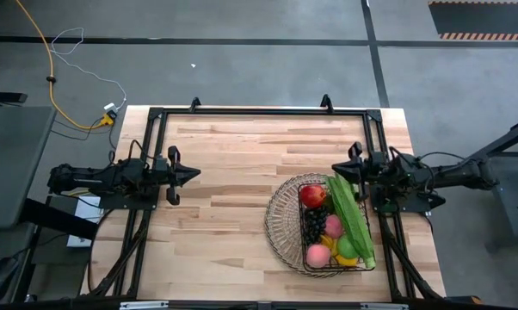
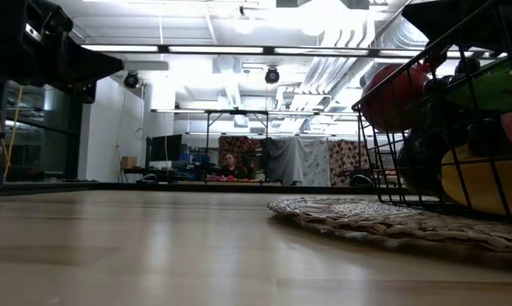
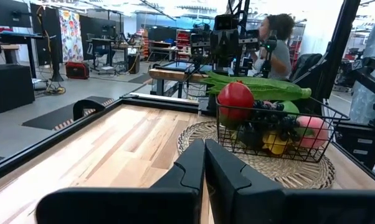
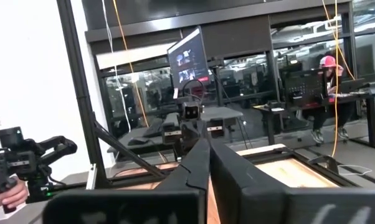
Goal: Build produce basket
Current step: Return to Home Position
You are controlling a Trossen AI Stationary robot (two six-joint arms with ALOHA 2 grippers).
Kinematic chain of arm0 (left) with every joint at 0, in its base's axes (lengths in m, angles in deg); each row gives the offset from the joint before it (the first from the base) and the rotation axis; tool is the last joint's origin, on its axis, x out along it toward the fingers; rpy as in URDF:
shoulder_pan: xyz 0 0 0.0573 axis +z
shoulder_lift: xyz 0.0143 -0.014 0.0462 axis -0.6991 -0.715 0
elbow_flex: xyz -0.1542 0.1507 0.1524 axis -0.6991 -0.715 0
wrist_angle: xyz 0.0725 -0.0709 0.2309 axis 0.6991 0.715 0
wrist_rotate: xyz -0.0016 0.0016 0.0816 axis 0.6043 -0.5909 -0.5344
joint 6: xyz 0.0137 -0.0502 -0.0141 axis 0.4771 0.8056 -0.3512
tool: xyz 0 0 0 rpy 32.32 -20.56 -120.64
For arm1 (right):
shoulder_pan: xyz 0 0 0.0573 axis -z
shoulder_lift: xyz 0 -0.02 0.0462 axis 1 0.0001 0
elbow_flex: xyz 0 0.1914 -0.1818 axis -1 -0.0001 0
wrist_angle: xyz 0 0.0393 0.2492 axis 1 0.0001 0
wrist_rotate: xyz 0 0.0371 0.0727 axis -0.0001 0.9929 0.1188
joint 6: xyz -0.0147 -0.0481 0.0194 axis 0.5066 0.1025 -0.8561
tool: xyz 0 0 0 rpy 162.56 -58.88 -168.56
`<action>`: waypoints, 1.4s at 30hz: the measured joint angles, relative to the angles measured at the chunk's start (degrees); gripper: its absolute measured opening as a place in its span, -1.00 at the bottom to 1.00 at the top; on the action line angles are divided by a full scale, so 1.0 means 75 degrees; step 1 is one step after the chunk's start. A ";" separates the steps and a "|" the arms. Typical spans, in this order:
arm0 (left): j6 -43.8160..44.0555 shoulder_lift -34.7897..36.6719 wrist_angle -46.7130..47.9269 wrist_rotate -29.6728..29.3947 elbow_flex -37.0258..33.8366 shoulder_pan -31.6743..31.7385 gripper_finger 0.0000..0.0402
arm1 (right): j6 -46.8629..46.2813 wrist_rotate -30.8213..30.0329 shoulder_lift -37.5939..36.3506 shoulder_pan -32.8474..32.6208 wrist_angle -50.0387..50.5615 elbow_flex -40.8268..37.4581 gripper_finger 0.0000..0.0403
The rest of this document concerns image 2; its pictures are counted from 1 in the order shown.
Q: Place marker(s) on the black ceiling spotlight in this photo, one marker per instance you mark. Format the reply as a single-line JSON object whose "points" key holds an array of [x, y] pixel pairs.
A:
{"points": [[272, 75], [131, 80]]}

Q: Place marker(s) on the cardboard box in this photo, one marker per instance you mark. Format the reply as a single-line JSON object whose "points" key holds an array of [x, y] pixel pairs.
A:
{"points": [[129, 162]]}

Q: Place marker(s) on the silver ventilation duct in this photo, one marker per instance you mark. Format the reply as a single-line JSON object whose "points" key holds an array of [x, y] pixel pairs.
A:
{"points": [[392, 38]]}

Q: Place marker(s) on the green bean bunch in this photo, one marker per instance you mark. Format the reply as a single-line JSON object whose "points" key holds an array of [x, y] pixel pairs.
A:
{"points": [[485, 91]]}

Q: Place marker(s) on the yellow starfruit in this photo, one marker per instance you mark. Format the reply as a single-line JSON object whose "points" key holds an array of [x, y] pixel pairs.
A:
{"points": [[481, 183]]}

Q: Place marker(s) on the person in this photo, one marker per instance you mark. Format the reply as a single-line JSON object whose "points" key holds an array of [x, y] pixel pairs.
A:
{"points": [[229, 166]]}

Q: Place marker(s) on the white patterned cloth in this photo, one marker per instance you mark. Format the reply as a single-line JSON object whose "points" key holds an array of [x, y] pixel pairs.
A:
{"points": [[313, 155]]}

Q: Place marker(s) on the grey cloth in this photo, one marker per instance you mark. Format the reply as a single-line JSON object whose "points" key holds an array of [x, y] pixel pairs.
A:
{"points": [[281, 155]]}

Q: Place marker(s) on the black metal rack frame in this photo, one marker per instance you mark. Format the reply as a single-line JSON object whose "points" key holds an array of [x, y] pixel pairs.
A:
{"points": [[239, 112]]}

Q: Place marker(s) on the black aluminium table frame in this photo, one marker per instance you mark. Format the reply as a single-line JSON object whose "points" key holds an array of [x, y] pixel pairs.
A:
{"points": [[111, 186]]}

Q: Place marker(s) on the red-brown patterned cloth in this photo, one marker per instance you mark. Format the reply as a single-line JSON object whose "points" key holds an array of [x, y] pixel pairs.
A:
{"points": [[252, 146]]}

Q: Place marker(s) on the dark green round fruit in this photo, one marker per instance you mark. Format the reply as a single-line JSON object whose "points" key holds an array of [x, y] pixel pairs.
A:
{"points": [[417, 166]]}

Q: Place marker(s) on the brown spotted cloth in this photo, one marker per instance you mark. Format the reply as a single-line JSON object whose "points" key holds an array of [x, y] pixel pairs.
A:
{"points": [[347, 155]]}

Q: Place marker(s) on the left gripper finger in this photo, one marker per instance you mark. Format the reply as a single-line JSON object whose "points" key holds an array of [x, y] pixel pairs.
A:
{"points": [[83, 93], [94, 64]]}

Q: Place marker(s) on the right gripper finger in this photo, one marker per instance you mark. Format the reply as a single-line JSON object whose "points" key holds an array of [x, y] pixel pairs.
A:
{"points": [[451, 21]]}

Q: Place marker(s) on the black monitor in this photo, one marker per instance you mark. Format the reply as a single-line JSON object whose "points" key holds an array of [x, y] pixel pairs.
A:
{"points": [[164, 149]]}

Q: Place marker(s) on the red bell pepper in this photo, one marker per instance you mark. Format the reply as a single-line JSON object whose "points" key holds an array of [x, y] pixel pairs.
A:
{"points": [[392, 98]]}

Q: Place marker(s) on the long ceiling light bar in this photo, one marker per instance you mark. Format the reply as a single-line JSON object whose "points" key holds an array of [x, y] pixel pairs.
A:
{"points": [[217, 49]]}

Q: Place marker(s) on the round woven placemat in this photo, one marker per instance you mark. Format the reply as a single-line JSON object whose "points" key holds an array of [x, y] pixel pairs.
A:
{"points": [[366, 217]]}

